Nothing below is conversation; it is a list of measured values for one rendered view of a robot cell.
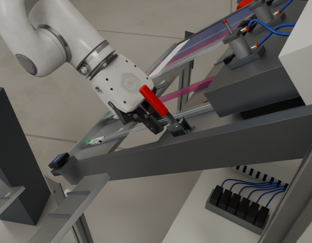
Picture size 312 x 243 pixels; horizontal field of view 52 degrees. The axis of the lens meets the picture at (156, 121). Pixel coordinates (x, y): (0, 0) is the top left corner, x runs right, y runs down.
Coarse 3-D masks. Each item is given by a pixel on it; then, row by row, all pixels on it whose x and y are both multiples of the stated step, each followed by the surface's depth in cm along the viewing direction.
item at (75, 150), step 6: (108, 114) 98; (114, 114) 100; (102, 120) 97; (108, 120) 98; (96, 126) 95; (102, 126) 96; (90, 132) 93; (96, 132) 94; (84, 138) 92; (90, 138) 93; (78, 144) 90; (84, 144) 91; (72, 150) 88; (78, 150) 90
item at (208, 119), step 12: (228, 48) 80; (216, 72) 71; (192, 96) 68; (204, 96) 63; (192, 120) 57; (204, 120) 54; (216, 120) 51; (228, 120) 49; (240, 120) 46; (168, 132) 60; (192, 132) 53
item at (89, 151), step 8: (184, 64) 97; (168, 72) 101; (176, 72) 94; (152, 80) 106; (160, 80) 99; (168, 80) 93; (160, 88) 91; (112, 120) 93; (104, 128) 94; (112, 128) 88; (120, 128) 83; (96, 136) 92; (96, 144) 84; (104, 144) 80; (112, 144) 76; (80, 152) 89; (88, 152) 84; (96, 152) 79; (104, 152) 75
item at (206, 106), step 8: (200, 104) 58; (208, 104) 55; (176, 112) 62; (184, 112) 59; (192, 112) 58; (200, 112) 57; (160, 120) 65; (128, 128) 74; (136, 128) 71; (144, 128) 69; (104, 136) 82; (112, 136) 78; (120, 136) 76; (88, 144) 87
